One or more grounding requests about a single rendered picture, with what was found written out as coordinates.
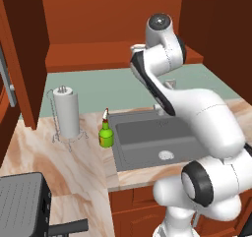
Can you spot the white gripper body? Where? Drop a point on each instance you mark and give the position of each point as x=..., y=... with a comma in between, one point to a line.
x=138, y=47

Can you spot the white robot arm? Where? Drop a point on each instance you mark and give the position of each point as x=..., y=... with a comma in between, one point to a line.
x=210, y=123

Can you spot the red-brown cabinet door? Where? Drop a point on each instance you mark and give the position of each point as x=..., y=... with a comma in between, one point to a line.
x=226, y=34
x=26, y=50

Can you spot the grey sink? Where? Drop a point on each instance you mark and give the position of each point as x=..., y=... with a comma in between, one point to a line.
x=147, y=142

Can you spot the red-brown base cabinet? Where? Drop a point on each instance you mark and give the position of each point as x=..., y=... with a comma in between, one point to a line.
x=134, y=211

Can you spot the pale grey tap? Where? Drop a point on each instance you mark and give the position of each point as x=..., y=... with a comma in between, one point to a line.
x=170, y=83

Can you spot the green bottle with red top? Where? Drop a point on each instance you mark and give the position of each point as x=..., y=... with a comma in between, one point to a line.
x=106, y=137

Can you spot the white paper towel roll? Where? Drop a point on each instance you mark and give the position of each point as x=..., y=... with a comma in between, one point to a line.
x=67, y=116

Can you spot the dark grey ribbed appliance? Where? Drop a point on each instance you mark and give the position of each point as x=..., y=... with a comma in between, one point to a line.
x=19, y=205

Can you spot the red-brown open wall cabinet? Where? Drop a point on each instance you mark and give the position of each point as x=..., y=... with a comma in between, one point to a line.
x=105, y=24

